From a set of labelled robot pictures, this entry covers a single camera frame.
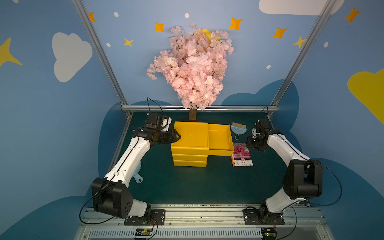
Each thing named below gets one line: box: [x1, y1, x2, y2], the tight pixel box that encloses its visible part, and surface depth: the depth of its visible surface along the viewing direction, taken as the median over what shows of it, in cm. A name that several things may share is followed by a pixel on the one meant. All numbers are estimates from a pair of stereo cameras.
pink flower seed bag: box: [233, 142, 254, 167], surface depth 98 cm
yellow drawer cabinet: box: [171, 121, 210, 168], surface depth 82 cm
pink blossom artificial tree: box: [147, 22, 234, 122], surface depth 72 cm
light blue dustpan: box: [132, 161, 143, 183], surface depth 87 cm
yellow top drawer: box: [208, 123, 234, 157], surface depth 88 cm
